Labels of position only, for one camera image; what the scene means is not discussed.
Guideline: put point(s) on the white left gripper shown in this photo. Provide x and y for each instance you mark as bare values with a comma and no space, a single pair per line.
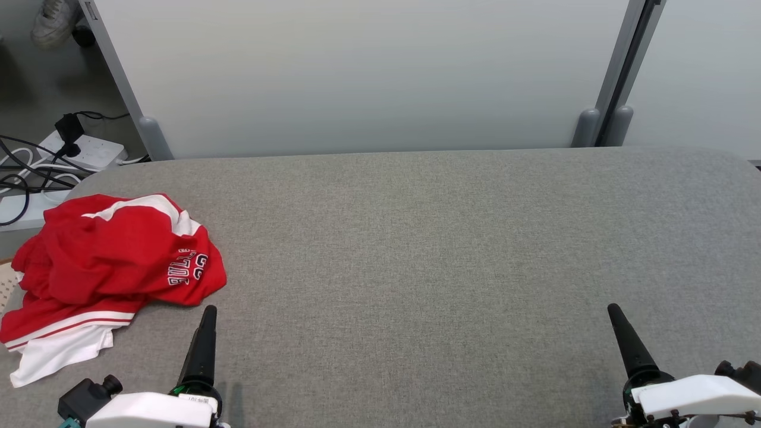
148,413

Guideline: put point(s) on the grey metal stand leg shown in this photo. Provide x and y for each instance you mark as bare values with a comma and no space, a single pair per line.
357,71

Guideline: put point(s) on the beige perforated laundry basket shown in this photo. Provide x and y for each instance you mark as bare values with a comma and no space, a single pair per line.
7,288

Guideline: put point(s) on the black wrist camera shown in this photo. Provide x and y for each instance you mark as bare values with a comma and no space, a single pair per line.
83,401
743,373

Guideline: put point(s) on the grey metal frame with casters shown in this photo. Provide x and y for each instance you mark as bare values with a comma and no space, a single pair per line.
701,71

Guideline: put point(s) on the grey partition foot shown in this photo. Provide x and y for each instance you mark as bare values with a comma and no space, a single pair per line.
587,128
156,139
620,126

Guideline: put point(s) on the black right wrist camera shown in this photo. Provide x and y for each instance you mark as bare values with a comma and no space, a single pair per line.
743,373

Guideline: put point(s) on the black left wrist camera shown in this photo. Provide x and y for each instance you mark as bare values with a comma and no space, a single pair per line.
83,401

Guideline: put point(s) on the red jersey shirt white sleeves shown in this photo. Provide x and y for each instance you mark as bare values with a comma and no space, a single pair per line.
59,351

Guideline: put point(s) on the black round object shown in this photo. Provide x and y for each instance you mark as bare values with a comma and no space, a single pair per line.
83,37

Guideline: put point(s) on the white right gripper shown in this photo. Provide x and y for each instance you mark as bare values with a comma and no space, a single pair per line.
689,395

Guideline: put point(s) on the white sneaker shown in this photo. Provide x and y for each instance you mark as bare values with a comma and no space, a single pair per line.
53,21

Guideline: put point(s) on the black plug adapter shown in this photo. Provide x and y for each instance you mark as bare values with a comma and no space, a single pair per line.
69,128

